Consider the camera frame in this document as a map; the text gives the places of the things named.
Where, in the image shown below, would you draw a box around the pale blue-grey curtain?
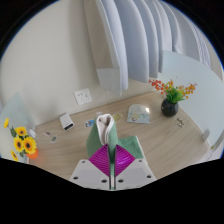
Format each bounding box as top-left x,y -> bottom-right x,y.
94,0 -> 214,98

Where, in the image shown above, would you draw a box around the orange and green artificial flowers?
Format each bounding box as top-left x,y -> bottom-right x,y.
148,78 -> 198,104

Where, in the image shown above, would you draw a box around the orange round vase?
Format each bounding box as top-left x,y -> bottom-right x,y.
28,148 -> 40,160

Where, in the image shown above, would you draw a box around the white wall socket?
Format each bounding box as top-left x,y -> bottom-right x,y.
73,87 -> 93,106

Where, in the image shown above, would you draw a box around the yellow artificial sunflower bouquet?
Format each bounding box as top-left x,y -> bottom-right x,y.
3,117 -> 38,163

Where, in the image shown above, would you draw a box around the green towel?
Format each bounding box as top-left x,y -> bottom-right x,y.
86,113 -> 146,191

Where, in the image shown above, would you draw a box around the frosted glass desk partition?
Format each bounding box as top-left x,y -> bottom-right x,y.
159,49 -> 224,149
0,92 -> 37,161

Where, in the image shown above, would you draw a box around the small white box device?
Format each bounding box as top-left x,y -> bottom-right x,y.
59,112 -> 75,131

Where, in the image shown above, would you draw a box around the small metal key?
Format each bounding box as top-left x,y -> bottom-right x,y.
175,117 -> 186,128

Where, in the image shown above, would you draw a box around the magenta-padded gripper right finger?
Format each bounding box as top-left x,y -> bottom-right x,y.
114,143 -> 157,191

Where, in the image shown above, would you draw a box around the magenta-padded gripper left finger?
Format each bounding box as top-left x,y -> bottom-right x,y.
69,143 -> 111,191

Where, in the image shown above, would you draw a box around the small yellowish sticker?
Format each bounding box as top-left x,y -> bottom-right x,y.
112,113 -> 124,122

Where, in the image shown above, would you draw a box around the black round vase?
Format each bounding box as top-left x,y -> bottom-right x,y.
160,97 -> 180,118

